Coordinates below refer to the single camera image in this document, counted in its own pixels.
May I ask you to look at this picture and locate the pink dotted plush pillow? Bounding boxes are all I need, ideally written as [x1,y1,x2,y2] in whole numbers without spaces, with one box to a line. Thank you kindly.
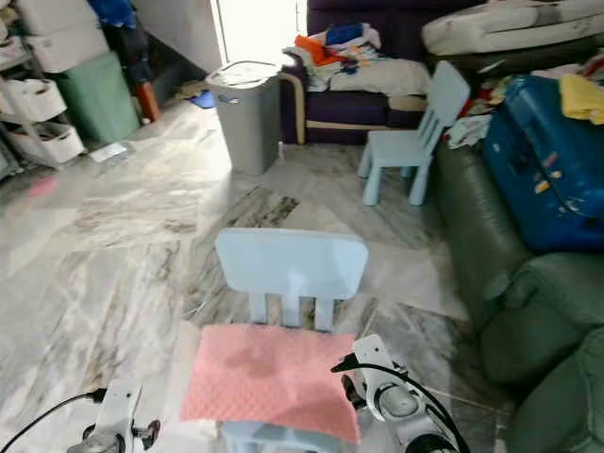
[179,324,361,445]

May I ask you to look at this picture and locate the dark green leather sofa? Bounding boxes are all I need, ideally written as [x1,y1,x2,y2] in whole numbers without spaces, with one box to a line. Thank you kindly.
[433,140,604,453]

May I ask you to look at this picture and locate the dark purple sofa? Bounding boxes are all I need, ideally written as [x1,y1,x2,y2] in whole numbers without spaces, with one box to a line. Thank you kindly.
[277,0,604,148]

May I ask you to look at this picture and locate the light blue child chair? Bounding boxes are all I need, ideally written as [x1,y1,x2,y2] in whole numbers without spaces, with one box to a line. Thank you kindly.
[214,227,370,453]
[358,60,472,208]

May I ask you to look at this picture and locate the blue hard-shell suitcase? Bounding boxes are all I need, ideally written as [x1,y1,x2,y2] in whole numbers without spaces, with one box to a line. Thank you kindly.
[481,74,604,254]

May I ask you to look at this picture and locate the grey lidded trash bin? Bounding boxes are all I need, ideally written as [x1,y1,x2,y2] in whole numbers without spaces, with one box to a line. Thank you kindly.
[206,60,285,177]

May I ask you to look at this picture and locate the mixed laundry heap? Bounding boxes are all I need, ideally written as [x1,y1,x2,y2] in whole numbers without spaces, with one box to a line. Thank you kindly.
[447,80,521,151]

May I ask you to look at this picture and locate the cream blanket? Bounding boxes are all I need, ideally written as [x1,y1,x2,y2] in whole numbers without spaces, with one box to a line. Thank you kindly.
[325,59,433,98]

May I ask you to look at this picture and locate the small blue floor item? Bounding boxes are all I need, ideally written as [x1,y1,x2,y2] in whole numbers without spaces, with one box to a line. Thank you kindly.
[188,89,217,109]

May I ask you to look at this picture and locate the white paper sheet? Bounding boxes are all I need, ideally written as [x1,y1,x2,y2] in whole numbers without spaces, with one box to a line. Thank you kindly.
[91,141,130,162]

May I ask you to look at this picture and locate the colourful clothes pile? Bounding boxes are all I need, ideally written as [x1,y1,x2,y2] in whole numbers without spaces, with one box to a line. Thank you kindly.
[282,21,384,92]

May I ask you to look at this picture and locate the brown wooden leg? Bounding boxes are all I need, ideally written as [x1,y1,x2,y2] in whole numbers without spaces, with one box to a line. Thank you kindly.
[135,80,161,124]

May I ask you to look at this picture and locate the yellow cloth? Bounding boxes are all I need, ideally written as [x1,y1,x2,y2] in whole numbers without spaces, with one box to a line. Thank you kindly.
[558,74,604,126]

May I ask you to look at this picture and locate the white basket shelf rack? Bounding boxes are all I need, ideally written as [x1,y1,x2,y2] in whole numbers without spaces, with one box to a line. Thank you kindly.
[0,36,87,173]

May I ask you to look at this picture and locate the green storage bin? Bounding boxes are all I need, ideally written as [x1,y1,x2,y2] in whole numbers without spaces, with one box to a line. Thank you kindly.
[54,51,141,145]

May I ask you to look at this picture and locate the white folded quilt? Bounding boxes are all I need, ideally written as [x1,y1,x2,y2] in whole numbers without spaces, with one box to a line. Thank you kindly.
[421,0,604,57]

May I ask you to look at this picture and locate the dark blue hanging bag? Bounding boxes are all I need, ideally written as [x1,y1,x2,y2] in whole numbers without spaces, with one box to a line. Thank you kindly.
[87,0,152,69]

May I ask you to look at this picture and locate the white stacked storage boxes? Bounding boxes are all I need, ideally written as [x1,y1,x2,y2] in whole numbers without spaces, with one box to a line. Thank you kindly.
[13,0,110,74]

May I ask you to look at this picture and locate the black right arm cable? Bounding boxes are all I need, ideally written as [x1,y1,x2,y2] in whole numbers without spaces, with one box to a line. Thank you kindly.
[330,354,474,453]

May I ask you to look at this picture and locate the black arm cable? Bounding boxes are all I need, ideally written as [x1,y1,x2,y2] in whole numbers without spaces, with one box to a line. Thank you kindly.
[0,388,108,453]
[330,354,474,453]

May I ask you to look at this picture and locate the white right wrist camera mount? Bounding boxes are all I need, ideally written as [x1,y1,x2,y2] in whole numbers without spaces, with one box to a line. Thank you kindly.
[350,334,398,417]

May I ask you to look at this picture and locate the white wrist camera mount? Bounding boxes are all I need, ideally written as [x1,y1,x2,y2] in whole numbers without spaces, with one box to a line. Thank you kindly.
[350,334,398,417]
[98,377,143,440]

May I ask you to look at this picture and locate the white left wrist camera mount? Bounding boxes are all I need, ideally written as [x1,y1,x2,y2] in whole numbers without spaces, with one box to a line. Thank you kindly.
[98,377,143,440]

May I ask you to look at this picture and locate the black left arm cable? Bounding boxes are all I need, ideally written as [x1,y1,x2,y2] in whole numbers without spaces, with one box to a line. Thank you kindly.
[0,388,108,453]

